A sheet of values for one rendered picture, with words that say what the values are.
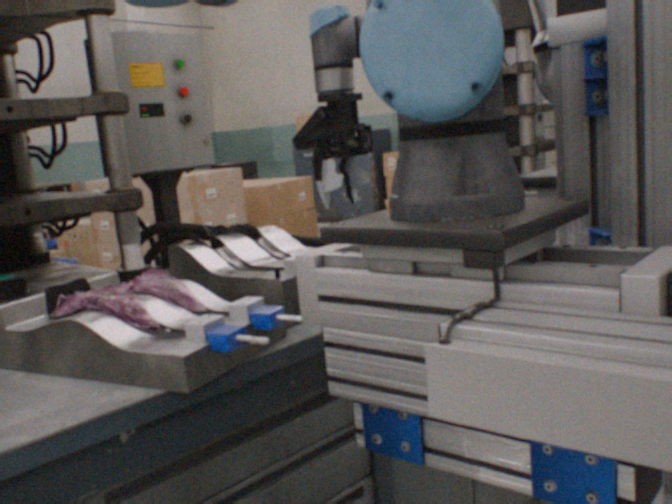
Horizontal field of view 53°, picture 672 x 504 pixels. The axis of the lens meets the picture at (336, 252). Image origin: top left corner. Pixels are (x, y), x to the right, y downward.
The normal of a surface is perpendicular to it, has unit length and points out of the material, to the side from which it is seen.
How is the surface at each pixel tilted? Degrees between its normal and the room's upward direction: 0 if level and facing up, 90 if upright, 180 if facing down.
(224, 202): 83
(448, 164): 72
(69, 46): 90
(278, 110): 90
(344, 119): 90
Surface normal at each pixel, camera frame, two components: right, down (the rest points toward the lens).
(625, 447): -0.63, 0.19
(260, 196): -0.45, 0.20
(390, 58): -0.19, 0.32
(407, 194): -0.80, -0.13
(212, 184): 0.83, 0.00
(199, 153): 0.70, 0.06
